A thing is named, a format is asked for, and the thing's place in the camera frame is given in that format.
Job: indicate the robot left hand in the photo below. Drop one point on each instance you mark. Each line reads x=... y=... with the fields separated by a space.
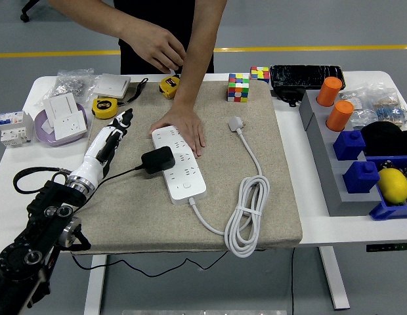
x=92 y=160

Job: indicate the person's left hand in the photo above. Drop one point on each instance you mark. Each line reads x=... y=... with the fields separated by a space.
x=187 y=126

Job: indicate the person's right hand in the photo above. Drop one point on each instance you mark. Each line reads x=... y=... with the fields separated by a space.
x=154 y=42

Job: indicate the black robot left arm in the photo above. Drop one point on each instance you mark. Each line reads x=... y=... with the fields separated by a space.
x=36 y=236

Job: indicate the person's left forearm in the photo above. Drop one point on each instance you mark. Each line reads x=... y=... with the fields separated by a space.
x=200 y=55

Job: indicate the yellow tape measure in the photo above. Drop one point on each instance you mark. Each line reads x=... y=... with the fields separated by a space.
x=105 y=108
x=169 y=86

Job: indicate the purple bowl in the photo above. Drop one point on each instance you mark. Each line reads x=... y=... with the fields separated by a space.
x=44 y=136

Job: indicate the large colourful puzzle cube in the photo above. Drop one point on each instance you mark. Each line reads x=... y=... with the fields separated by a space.
x=238 y=87

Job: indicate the clear bag of screws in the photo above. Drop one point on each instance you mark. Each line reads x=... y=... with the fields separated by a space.
x=70 y=83

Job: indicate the white circuit breaker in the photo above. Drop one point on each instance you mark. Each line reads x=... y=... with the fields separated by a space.
x=12 y=128

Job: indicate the small colourful puzzle cube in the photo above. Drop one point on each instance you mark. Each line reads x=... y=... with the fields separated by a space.
x=259 y=74

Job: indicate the grey-brown mat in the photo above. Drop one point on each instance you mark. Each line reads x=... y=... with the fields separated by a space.
x=157 y=226

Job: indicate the small black device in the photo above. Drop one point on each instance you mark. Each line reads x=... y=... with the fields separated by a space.
x=289 y=96

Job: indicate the white table leg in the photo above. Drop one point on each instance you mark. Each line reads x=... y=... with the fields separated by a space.
x=95 y=288
x=334 y=279

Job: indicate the black wrapped tray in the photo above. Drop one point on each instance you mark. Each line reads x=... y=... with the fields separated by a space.
x=307 y=77

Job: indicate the black office chair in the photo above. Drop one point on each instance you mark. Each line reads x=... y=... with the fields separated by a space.
x=26 y=14

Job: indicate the orange cylinder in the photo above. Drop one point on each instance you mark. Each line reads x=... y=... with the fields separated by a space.
x=339 y=116
x=329 y=92

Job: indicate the grey peg block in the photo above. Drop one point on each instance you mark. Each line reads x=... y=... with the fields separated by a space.
x=334 y=183

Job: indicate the blue block with knob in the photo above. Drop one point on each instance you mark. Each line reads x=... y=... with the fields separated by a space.
x=361 y=178
x=349 y=146

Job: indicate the clear bag of parts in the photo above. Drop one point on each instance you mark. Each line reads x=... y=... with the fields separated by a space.
x=364 y=115

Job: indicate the black cloth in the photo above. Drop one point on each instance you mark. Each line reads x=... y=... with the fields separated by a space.
x=385 y=139

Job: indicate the clear bag of resistors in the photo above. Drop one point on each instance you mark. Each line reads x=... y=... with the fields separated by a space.
x=392 y=113

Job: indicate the yellow lemon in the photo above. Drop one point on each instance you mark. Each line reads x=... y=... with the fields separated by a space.
x=393 y=186

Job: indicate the blue plastic bin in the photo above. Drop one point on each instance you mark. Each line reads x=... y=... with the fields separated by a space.
x=390 y=211

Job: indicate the black table control panel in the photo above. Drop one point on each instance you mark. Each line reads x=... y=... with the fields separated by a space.
x=389 y=247

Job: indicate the white wall socket plate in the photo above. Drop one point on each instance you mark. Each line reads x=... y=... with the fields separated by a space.
x=72 y=126

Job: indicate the white wall switch panel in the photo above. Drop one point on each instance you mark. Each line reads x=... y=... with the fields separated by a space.
x=111 y=84

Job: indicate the white switch plate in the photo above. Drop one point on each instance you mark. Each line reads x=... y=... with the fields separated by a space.
x=60 y=105

